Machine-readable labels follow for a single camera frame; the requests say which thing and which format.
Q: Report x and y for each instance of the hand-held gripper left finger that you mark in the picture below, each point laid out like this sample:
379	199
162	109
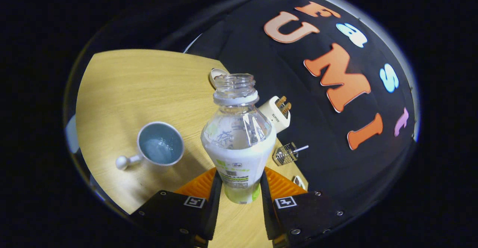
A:
213	210

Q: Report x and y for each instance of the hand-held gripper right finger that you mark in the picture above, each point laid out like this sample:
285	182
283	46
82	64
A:
269	214

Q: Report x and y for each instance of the clear plastic juice bottle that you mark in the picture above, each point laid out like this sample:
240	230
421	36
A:
239	147

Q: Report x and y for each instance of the white cup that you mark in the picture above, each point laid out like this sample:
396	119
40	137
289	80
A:
160	145

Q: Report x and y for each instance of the white divided bean dish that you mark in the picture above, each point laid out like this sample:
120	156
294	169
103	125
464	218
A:
298	182

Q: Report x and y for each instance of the metal spoon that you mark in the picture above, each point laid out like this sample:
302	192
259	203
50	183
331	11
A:
301	148

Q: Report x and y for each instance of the white toaster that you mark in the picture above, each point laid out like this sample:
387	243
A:
274	119

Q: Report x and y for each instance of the toast slice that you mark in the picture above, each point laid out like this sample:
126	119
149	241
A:
286	108
281	101

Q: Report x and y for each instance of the white round plate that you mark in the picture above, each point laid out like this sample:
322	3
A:
216	74

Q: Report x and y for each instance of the wooden table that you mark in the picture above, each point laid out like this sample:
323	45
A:
142	87

